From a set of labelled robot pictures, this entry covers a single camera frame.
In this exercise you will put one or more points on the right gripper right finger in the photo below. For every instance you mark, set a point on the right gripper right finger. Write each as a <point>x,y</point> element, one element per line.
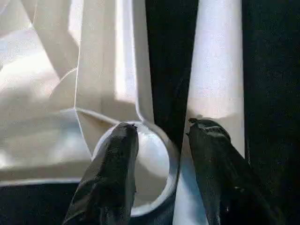
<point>222,178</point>

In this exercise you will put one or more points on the white plastic table leg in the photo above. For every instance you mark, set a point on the white plastic table leg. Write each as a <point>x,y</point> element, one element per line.
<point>218,70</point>

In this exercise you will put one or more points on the white plastic table top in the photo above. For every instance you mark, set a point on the white plastic table top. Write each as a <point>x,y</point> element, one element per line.
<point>70,93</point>

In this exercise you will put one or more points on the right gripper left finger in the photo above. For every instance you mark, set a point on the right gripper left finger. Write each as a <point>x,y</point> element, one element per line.
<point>110,175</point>

